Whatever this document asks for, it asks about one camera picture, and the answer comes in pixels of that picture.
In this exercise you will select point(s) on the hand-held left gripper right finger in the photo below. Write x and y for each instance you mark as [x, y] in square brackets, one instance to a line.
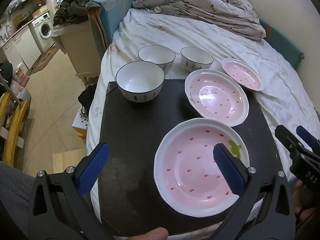
[228, 170]

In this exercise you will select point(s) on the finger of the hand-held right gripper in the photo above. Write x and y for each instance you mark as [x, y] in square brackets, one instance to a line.
[286, 137]
[306, 136]

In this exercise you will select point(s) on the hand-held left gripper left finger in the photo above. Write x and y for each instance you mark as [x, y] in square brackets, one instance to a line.
[93, 170]

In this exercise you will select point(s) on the pink speckled ceramic plate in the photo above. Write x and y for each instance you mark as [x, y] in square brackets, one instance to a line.
[192, 165]
[217, 97]
[242, 73]

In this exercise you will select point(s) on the white fish-print ceramic bowl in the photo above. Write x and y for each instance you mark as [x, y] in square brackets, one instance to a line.
[196, 56]
[156, 55]
[140, 80]

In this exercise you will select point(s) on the person's right hand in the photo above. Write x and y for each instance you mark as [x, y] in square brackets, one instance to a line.
[298, 201]

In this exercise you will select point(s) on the person's left hand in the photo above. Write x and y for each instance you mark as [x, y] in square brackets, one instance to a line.
[151, 233]

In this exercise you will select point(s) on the black leather mat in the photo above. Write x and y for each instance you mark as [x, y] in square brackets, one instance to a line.
[140, 135]

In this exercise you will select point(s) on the black bag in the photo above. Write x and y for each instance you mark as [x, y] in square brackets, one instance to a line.
[86, 100]

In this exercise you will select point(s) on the patterned floor rug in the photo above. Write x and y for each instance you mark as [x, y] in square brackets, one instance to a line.
[43, 60]

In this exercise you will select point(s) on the cream wooden cabinet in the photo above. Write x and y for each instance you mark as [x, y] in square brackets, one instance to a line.
[77, 50]

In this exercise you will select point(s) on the white patterned bed sheet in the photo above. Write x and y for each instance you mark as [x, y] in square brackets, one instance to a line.
[200, 37]

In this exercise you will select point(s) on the white kitchen cabinets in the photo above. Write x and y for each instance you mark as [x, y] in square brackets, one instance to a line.
[20, 47]

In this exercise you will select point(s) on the white washing machine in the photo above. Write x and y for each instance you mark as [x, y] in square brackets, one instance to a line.
[43, 28]

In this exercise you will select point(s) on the beige patterned quilt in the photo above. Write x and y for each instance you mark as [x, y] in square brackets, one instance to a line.
[200, 2]

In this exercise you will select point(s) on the pile of dark clothes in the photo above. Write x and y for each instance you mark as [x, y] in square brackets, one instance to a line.
[80, 2]

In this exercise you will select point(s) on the yellow wooden frame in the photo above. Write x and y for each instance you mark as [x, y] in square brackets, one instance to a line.
[15, 127]

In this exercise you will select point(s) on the teal padded bed rail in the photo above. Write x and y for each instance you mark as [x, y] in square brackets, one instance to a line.
[110, 17]
[282, 42]

